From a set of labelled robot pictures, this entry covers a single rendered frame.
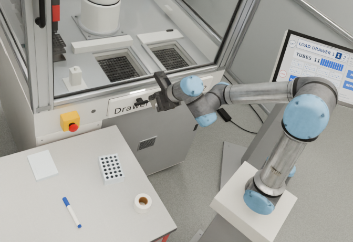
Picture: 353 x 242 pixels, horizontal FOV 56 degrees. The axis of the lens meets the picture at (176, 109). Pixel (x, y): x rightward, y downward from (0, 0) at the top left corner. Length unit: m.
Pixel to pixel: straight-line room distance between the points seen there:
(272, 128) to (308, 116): 1.32
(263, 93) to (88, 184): 0.79
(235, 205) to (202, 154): 1.25
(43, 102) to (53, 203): 0.39
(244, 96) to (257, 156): 1.31
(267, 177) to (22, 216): 0.89
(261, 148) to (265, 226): 1.05
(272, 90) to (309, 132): 0.24
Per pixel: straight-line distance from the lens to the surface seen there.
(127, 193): 1.44
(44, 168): 1.48
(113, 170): 1.45
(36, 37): 1.20
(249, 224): 1.44
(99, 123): 1.63
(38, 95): 1.38
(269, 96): 1.19
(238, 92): 1.24
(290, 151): 1.11
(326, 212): 2.88
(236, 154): 2.72
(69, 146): 1.56
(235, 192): 1.50
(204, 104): 1.20
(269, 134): 2.33
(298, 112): 0.99
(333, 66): 2.04
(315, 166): 3.11
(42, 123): 1.49
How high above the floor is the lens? 2.00
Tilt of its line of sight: 43 degrees down
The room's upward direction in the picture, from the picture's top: 19 degrees clockwise
